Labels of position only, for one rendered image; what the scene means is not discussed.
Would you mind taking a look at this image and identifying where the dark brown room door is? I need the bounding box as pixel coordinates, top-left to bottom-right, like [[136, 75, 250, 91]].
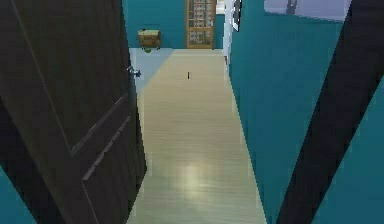
[[0, 0, 148, 224]]

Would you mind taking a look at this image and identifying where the silver door handle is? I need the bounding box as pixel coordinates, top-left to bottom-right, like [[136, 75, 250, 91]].
[[126, 66, 142, 79]]

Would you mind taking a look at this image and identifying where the tall wooden glass cabinet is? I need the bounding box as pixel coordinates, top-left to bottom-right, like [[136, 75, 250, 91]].
[[185, 0, 217, 50]]

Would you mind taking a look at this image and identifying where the white room door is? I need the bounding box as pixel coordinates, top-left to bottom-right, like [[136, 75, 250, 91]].
[[222, 0, 235, 66]]

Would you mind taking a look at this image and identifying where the dark brown door frame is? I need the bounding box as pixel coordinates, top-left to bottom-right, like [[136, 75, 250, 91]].
[[275, 0, 384, 224]]

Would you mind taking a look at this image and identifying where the dark framed wall picture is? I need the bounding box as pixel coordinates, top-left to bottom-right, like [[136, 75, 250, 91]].
[[232, 0, 243, 33]]

